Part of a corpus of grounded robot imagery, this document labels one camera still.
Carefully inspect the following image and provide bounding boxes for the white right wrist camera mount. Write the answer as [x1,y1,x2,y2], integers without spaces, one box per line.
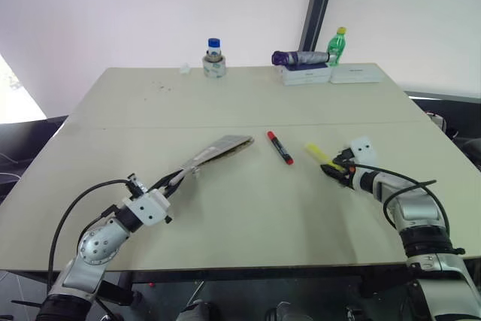
[349,135,378,166]

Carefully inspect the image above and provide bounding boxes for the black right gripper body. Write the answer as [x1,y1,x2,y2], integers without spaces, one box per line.
[335,147,358,176]

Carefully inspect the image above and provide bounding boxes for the green bottle yellow cap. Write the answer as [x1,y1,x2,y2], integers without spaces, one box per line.
[325,26,348,68]

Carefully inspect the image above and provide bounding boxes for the dark crumbs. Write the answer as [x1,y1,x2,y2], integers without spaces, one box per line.
[142,80,174,102]

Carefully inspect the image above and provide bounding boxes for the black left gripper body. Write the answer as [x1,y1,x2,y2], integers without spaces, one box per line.
[126,173,152,199]

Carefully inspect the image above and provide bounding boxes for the dark window frame post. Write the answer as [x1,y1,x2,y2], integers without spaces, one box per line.
[298,0,340,53]

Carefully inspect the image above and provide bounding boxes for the flat white box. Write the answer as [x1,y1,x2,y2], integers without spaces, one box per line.
[329,62,383,85]

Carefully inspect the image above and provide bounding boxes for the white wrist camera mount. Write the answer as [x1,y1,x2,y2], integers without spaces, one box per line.
[349,135,378,166]
[123,188,172,227]

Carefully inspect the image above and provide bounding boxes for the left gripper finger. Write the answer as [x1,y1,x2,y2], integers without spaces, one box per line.
[148,171,182,192]
[162,176,186,199]

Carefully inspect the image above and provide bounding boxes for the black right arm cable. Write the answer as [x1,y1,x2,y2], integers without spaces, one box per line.
[351,162,452,250]

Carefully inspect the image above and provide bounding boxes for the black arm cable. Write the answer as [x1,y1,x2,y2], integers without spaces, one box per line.
[47,180,131,294]
[351,162,452,250]

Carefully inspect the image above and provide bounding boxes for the yellow highlighter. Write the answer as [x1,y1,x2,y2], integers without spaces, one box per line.
[304,142,344,172]

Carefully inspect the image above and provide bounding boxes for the dark clutter with cables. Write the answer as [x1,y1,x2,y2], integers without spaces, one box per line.
[404,89,481,177]

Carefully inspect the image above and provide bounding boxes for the grey grid zipper pouch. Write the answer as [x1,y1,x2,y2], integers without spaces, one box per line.
[179,134,255,176]

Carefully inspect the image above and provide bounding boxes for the small blue-capped bottle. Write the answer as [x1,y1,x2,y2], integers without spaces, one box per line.
[206,37,222,63]

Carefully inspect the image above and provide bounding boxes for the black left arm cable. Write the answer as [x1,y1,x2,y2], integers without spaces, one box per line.
[47,180,131,294]

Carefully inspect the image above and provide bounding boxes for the red marker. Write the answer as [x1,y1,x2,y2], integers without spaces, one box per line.
[266,130,295,167]

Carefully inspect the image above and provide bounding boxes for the black table frame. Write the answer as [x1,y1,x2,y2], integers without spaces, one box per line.
[112,265,413,299]

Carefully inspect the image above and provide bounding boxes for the white box purple lid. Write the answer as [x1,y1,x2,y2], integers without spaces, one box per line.
[280,62,332,87]

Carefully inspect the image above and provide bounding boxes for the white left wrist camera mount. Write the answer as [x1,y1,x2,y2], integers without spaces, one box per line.
[123,188,172,227]

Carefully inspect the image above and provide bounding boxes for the purple grey folded umbrella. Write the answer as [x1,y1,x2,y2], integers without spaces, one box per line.
[271,50,332,68]

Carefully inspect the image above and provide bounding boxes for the white tape roll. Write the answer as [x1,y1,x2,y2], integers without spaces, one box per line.
[201,53,228,80]

